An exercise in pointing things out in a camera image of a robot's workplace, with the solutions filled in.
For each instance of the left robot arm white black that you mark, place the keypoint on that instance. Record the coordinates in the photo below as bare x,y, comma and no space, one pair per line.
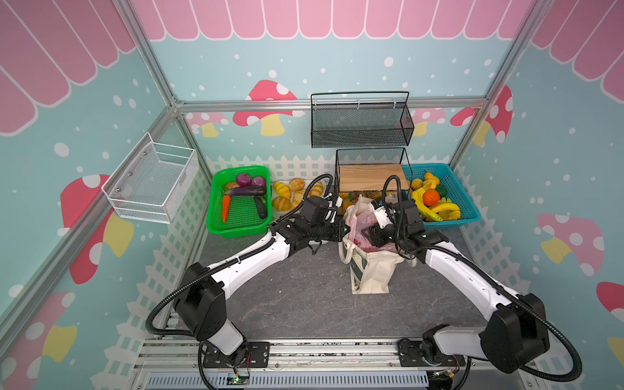
197,309

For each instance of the white wire wall basket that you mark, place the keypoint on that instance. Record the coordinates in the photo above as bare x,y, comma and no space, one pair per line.
152,182

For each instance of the yellow banana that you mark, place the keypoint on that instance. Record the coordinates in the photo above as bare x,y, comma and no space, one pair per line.
443,210

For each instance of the striped bread roll middle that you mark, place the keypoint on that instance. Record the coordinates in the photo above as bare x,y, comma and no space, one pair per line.
297,198

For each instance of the black mesh wall basket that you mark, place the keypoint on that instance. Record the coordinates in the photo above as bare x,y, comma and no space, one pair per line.
369,119

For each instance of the white bread tray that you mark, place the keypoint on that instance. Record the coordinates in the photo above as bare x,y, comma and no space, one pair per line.
297,213

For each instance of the striped bread roll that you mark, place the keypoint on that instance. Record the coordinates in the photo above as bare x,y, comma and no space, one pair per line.
282,190
297,198

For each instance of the purple eggplant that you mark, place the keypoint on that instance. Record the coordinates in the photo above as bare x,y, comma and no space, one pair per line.
247,191

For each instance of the black wire shelf rack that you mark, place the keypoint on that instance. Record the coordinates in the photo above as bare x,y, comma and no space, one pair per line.
365,170

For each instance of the pink plastic grocery bag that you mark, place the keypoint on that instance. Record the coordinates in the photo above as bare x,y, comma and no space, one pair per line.
357,224

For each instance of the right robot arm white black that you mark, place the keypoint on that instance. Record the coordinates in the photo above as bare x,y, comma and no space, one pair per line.
517,330

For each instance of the green plastic basket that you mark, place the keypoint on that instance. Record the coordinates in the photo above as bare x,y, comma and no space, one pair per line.
242,218

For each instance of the long bread roll right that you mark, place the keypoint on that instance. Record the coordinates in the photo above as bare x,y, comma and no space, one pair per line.
317,189

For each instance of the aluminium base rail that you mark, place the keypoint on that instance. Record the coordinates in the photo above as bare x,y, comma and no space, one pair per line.
367,363

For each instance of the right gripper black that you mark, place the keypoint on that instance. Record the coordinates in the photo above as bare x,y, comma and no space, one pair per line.
379,235

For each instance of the bread roll front left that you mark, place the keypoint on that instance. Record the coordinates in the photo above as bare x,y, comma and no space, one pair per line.
281,204

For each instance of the round bread roll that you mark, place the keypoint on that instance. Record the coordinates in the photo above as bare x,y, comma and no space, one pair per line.
297,184

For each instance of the purple onion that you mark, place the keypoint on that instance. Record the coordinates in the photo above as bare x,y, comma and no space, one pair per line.
244,180
259,181

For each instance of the striped bread roll left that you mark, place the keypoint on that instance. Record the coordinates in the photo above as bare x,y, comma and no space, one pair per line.
282,190

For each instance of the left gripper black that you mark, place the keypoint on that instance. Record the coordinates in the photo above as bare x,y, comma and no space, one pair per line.
339,234

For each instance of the orange yellow candy bag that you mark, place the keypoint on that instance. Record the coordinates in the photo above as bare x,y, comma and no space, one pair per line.
348,199

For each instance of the teal plastic basket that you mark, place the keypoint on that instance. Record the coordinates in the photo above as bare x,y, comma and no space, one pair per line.
455,193

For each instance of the orange fruit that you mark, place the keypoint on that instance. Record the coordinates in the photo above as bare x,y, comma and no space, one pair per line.
431,197

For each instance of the canvas tote bag leaf print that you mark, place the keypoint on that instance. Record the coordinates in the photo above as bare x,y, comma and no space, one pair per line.
370,273

